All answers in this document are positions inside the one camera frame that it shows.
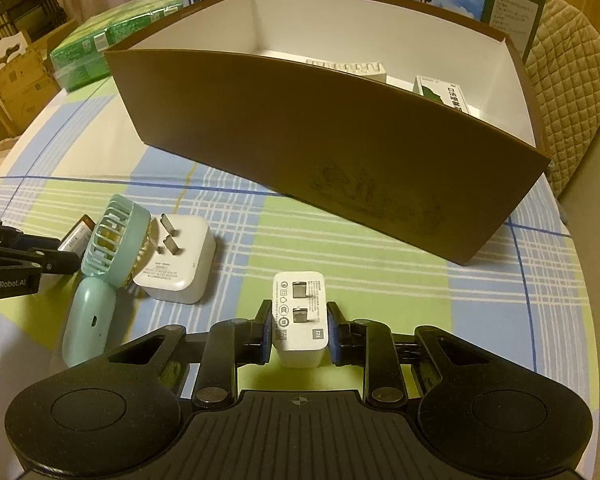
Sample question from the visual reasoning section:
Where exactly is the brown cardboard box white inside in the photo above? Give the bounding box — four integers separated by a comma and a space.
103, 0, 551, 267

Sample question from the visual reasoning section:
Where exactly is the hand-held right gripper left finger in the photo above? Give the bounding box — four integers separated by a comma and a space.
107, 300, 276, 408

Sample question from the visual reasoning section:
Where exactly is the beige quilted chair cover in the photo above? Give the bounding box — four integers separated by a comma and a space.
522, 0, 600, 196

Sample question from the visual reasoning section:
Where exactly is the brown cardboard carton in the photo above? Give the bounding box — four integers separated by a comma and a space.
0, 30, 63, 143

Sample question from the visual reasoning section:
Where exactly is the mint handheld fan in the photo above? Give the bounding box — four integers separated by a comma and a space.
61, 195, 153, 368

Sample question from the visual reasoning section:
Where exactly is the green shrink-wrapped tissue pack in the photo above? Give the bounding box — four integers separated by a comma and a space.
50, 0, 188, 93

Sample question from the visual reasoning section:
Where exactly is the white square plug adapter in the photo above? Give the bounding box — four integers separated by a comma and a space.
132, 213, 216, 305

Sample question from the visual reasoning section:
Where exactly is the white tall phone charger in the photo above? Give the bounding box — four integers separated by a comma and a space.
271, 271, 328, 370

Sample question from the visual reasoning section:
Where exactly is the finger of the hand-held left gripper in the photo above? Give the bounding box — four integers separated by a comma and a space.
0, 244, 82, 277
0, 216, 24, 247

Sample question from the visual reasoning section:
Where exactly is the checked blue green tablecloth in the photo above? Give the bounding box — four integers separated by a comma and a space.
0, 87, 598, 411

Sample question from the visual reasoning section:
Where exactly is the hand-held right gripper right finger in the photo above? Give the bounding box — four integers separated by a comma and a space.
325, 301, 492, 407

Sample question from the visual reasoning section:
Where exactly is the green white medicine box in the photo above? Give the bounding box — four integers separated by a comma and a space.
412, 75, 473, 116

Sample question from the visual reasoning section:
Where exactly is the dark spray bottle white nozzle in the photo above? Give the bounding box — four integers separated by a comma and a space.
57, 214, 101, 256

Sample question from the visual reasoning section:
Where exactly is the white plastic clip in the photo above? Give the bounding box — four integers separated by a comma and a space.
305, 58, 387, 83

